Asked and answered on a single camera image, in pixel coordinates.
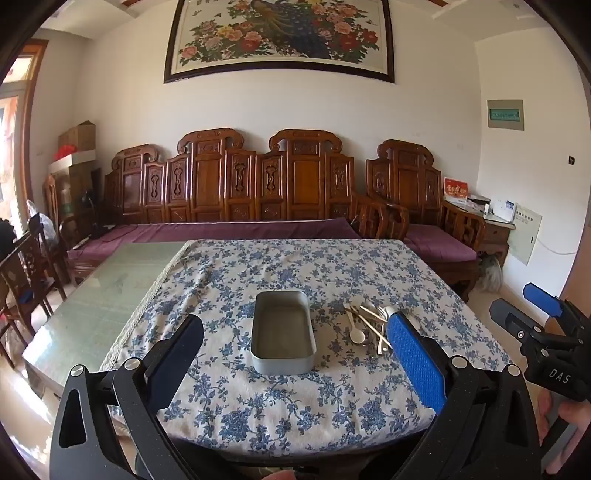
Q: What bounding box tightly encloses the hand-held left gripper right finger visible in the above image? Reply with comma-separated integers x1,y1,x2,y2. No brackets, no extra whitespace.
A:
385,310,541,480

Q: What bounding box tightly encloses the person's right hand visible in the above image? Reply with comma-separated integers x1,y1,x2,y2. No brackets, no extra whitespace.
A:
538,391,591,457

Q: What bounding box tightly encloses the clear plastic bag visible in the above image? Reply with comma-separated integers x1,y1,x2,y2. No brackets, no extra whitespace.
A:
25,199,58,250

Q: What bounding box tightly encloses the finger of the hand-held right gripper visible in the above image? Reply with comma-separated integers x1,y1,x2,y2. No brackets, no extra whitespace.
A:
523,282,591,342
489,298,561,358

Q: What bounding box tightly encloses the grey mop head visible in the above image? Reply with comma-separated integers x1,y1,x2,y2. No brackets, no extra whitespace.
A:
475,254,504,292

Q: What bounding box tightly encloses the dark storage cabinet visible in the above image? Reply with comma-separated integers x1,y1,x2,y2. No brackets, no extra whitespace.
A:
46,164,103,232

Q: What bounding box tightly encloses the white metal panel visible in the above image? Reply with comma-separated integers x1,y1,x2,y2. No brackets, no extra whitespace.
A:
502,203,542,266

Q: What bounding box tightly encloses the blue floral tablecloth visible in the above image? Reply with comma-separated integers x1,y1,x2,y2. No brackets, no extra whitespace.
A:
99,239,513,455

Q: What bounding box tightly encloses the white cable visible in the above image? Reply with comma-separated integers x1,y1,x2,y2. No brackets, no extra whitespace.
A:
539,239,578,256

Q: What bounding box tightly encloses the carved wooden armchair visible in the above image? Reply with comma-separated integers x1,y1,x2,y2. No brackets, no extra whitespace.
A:
366,139,486,303

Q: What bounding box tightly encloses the framed floral peacock painting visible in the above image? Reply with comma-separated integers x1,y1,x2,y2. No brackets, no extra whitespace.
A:
163,0,396,85

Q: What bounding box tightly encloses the cardboard box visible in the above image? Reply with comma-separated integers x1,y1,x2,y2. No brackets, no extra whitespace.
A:
58,121,97,153

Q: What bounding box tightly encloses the wooden side table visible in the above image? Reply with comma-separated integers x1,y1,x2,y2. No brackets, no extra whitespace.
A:
480,217,515,266

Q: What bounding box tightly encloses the wooden dining chair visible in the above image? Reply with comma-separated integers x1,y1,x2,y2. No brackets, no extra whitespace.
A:
25,212,70,296
0,240,56,356

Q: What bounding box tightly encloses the white desk phone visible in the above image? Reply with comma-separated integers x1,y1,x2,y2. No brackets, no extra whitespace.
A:
489,198,518,222

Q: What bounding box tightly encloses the rectangular metal tray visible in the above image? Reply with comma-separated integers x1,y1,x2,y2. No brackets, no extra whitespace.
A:
250,291,317,376

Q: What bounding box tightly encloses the carved wooden sofa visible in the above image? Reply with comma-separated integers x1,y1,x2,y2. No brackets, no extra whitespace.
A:
60,128,386,287

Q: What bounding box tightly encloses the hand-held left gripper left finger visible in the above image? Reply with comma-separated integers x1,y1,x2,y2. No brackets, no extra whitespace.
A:
50,314,218,480

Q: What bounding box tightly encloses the wooden door frame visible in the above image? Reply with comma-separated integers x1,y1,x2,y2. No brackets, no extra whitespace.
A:
0,39,49,217

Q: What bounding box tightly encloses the green wall panel box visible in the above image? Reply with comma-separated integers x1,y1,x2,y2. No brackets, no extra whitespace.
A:
487,99,526,132

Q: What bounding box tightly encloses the white flat box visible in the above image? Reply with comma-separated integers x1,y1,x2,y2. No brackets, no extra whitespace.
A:
47,150,98,174

